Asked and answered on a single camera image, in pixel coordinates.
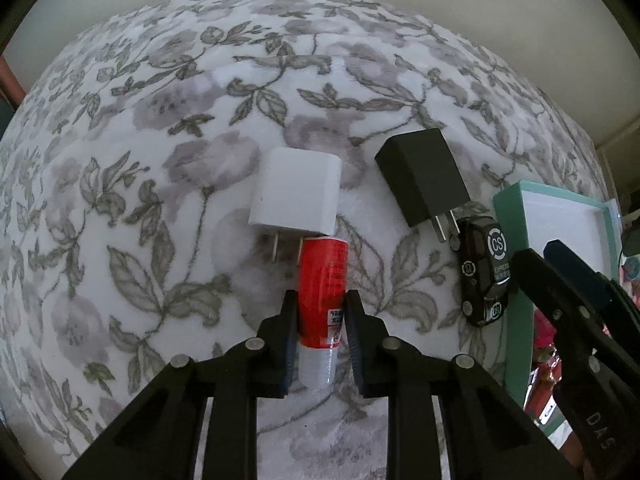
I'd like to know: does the black toy car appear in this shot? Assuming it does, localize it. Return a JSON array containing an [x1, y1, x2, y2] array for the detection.
[[450, 215, 515, 328]]

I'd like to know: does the white wall charger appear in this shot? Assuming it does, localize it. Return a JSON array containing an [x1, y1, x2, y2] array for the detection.
[[248, 147, 342, 263]]

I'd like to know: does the reddish pipe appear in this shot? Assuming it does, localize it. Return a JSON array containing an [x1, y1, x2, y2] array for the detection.
[[0, 55, 26, 107]]

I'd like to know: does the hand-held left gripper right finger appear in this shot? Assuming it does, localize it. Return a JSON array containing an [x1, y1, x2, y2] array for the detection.
[[344, 290, 583, 480]]

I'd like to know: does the grey floral blanket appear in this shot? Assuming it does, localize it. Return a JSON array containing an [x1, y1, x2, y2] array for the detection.
[[0, 0, 621, 480]]

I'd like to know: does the red glue stick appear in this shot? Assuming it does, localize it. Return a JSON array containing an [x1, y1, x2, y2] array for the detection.
[[298, 236, 349, 388]]

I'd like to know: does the teal box with white inside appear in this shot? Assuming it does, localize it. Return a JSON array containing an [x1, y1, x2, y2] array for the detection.
[[492, 180, 621, 406]]

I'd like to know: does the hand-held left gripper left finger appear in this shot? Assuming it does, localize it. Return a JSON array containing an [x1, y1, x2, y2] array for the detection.
[[60, 290, 301, 480]]

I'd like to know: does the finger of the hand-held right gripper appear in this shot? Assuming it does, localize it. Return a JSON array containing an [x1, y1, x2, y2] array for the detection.
[[544, 240, 640, 341], [511, 248, 640, 386]]

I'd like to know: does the black wall charger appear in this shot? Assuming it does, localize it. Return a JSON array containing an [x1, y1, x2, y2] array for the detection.
[[375, 127, 472, 243]]

